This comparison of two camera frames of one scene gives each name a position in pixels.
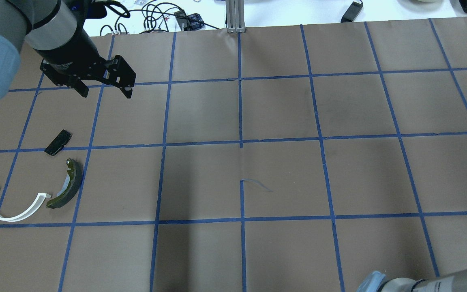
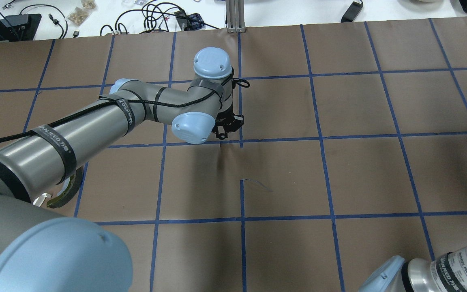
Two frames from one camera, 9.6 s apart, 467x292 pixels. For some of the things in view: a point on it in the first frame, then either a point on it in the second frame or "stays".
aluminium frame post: (235, 16) stays
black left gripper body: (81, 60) to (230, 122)
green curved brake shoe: (75, 170) stays
